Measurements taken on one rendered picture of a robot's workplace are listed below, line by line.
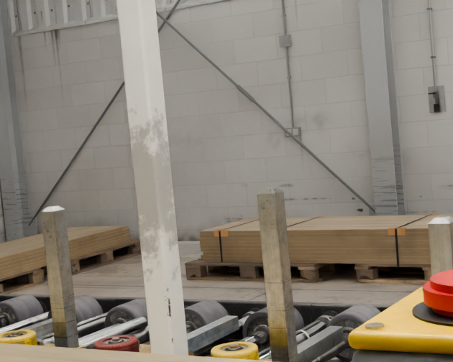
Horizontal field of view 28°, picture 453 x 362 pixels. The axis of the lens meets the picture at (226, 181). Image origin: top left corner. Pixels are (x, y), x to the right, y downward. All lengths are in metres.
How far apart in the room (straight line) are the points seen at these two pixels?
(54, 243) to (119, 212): 7.61
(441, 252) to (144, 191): 0.50
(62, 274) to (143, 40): 0.56
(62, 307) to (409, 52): 6.26
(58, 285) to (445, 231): 0.81
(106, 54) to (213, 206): 1.96
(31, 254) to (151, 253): 6.52
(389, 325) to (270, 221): 1.27
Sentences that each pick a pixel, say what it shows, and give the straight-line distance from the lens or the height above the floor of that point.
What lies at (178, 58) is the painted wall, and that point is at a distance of 8.90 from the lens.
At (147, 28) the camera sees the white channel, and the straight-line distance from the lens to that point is 1.53.
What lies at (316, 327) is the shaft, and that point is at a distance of 2.04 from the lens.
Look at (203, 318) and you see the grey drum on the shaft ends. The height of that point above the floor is 0.83.
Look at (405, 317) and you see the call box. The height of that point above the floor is 1.22.
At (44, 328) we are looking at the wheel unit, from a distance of 2.26.
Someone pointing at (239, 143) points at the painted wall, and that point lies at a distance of 8.57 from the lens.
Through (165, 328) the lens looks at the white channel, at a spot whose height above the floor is 0.95.
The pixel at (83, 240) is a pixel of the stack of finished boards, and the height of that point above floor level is 0.28.
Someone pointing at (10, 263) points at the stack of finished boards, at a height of 0.25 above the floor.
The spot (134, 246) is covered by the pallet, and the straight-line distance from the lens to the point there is 9.23.
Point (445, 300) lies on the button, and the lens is 0.29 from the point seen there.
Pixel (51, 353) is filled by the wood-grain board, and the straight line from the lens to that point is 1.68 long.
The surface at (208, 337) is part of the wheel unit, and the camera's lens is 1.92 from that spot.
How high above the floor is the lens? 1.29
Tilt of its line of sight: 4 degrees down
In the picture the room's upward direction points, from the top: 5 degrees counter-clockwise
